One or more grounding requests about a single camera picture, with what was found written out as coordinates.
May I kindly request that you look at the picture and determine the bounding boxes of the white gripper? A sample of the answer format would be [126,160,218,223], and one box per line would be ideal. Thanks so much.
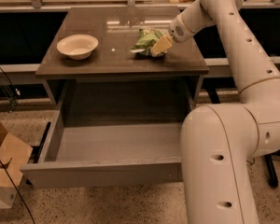
[150,14,194,57]

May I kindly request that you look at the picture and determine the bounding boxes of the black cable at left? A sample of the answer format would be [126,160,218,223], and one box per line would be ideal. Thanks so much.
[0,143,36,224]

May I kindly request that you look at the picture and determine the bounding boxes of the green jalapeno chip bag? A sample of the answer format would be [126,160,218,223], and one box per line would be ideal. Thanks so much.
[130,29,168,57]

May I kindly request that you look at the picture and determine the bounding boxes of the brown cardboard box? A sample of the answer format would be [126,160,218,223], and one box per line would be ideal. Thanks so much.
[0,122,33,209]

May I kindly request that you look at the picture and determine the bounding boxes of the cream ceramic bowl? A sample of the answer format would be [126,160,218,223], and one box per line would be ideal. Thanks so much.
[57,35,99,61]

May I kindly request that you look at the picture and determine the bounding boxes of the grey cabinet with glossy top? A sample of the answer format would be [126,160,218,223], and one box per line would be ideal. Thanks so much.
[35,6,210,123]

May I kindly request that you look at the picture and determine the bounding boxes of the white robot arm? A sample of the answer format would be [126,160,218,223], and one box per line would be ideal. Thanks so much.
[169,0,280,224]

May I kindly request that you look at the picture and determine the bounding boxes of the open grey top drawer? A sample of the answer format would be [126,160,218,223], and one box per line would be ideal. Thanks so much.
[21,80,190,189]

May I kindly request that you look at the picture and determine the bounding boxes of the black stand leg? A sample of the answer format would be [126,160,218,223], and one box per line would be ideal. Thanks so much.
[264,150,280,188]

